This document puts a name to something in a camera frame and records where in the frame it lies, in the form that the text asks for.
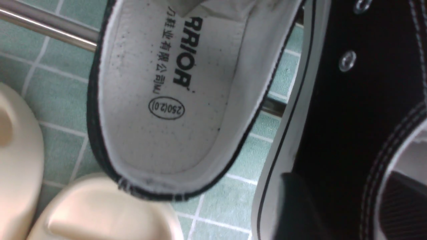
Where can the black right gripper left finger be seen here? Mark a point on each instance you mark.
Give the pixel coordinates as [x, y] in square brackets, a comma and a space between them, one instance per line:
[297, 217]

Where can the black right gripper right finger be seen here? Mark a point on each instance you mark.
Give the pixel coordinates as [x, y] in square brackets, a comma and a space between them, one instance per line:
[403, 209]

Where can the black canvas sneaker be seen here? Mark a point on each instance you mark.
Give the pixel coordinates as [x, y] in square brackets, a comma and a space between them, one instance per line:
[176, 86]
[356, 114]

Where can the right cream slipper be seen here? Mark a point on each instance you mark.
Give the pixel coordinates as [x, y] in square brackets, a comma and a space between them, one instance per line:
[93, 208]

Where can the cream slipper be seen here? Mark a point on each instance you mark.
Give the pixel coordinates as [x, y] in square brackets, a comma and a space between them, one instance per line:
[93, 208]
[21, 165]

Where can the left cream slipper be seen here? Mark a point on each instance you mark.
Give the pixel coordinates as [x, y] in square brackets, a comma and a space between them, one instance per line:
[21, 165]

